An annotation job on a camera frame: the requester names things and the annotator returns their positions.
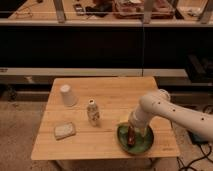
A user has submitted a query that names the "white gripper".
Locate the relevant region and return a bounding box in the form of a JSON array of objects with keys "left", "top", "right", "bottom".
[{"left": 128, "top": 112, "right": 148, "bottom": 136}]

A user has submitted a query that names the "small clear glass bottle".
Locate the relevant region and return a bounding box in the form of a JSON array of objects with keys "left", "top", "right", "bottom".
[{"left": 87, "top": 99, "right": 100, "bottom": 126}]

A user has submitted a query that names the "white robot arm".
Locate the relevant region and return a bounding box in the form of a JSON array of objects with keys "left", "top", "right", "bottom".
[{"left": 128, "top": 89, "right": 213, "bottom": 142}]

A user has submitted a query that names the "brown sausage on plate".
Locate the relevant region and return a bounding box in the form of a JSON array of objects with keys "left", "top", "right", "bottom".
[{"left": 127, "top": 126, "right": 135, "bottom": 146}]

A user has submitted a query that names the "green round plate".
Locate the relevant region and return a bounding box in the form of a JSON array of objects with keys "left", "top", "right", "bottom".
[{"left": 116, "top": 123, "right": 154, "bottom": 155}]

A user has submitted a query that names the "wooden table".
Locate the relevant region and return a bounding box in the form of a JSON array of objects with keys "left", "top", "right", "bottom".
[{"left": 30, "top": 76, "right": 181, "bottom": 162}]

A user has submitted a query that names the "white paper cup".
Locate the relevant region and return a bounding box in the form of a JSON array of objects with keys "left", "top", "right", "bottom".
[{"left": 60, "top": 84, "right": 77, "bottom": 107}]

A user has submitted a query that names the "beige sponge block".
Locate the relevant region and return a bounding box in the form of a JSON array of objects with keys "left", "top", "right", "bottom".
[{"left": 54, "top": 122, "right": 76, "bottom": 140}]

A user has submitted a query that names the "tray of items on shelf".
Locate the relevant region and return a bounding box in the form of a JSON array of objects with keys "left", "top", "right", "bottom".
[{"left": 113, "top": 0, "right": 175, "bottom": 19}]

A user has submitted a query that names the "black phone on shelf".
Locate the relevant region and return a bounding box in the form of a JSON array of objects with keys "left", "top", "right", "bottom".
[{"left": 73, "top": 4, "right": 85, "bottom": 16}]

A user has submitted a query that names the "black cable on floor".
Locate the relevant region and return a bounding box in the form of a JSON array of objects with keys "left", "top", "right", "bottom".
[{"left": 175, "top": 141, "right": 213, "bottom": 171}]

